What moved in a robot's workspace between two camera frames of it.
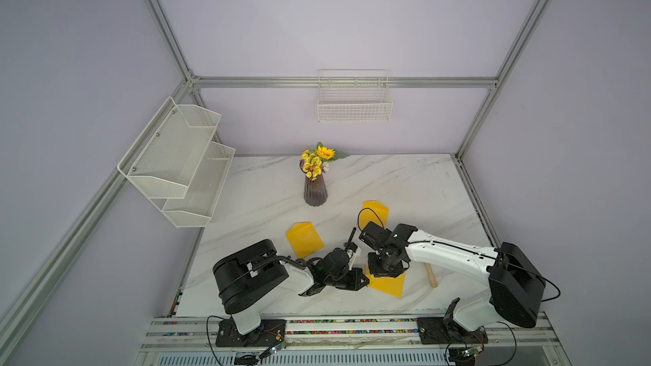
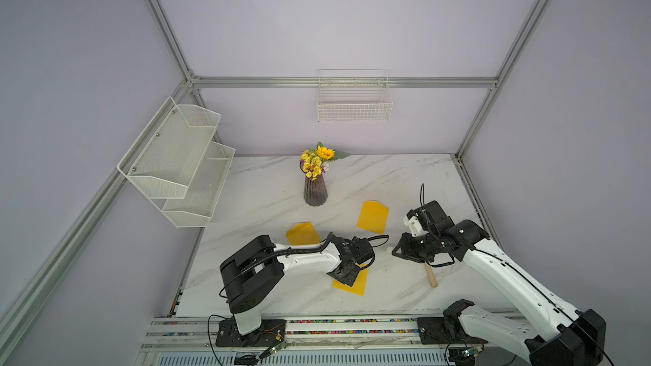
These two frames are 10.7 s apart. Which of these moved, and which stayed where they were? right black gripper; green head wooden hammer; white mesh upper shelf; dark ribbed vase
Moved: right black gripper
Stayed: green head wooden hammer; white mesh upper shelf; dark ribbed vase
